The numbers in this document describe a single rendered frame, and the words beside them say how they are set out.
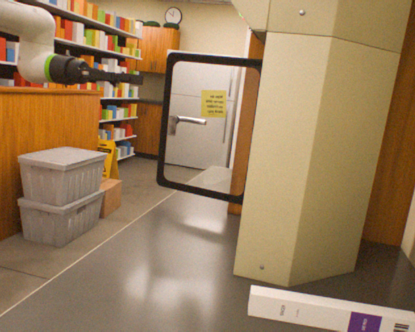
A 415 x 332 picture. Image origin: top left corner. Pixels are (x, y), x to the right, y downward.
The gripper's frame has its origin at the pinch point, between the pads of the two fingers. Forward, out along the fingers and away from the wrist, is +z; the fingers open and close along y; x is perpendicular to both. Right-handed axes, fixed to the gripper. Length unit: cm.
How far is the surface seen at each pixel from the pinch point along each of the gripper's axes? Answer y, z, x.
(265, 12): -39, 43, -14
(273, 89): -39, 46, -2
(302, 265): -37, 57, 31
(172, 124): -5.7, 16.7, 11.4
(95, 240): 144, -90, 131
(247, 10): -39, 40, -14
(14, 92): 122, -150, 21
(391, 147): -2, 76, 9
